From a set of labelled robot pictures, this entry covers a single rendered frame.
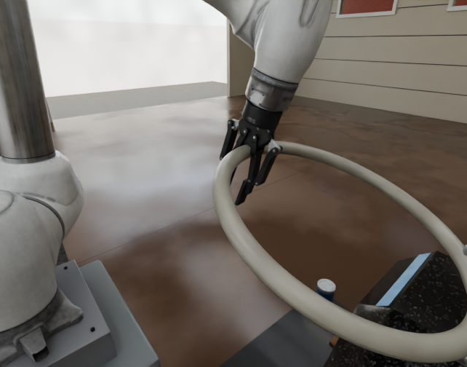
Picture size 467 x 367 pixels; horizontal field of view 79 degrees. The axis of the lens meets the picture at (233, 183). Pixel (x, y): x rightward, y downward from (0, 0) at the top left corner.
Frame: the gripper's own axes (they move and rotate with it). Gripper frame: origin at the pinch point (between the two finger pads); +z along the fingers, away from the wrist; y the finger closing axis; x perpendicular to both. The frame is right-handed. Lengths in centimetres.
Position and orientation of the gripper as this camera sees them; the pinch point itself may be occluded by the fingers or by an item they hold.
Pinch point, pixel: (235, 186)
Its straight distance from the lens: 66.5
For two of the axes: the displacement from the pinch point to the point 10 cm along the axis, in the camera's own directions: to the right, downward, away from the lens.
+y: 7.3, 5.4, -4.2
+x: 6.2, -2.7, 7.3
